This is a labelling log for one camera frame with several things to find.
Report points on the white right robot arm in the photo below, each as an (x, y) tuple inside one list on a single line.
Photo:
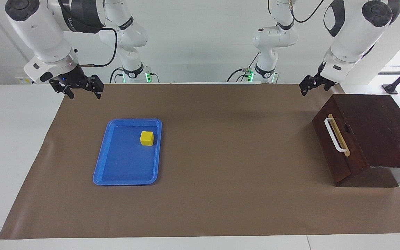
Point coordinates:
[(43, 34)]

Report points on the white wall socket box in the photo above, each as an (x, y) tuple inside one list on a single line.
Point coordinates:
[(24, 80)]

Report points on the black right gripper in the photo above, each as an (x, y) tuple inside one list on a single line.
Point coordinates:
[(73, 78)]

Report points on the dark wooden cabinet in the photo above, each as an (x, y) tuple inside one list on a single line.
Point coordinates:
[(387, 132)]

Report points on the blue plastic tray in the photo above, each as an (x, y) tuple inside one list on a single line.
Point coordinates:
[(127, 163)]

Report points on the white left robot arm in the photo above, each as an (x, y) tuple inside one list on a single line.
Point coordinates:
[(352, 38)]

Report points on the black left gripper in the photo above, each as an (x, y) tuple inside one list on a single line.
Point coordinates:
[(326, 81)]

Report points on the brown paper table mat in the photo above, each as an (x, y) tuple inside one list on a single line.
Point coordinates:
[(221, 173)]

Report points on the green lit base connector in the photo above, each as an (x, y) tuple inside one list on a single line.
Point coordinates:
[(250, 74), (148, 77)]

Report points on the yellow cube block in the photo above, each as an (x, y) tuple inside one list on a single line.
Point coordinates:
[(147, 139)]

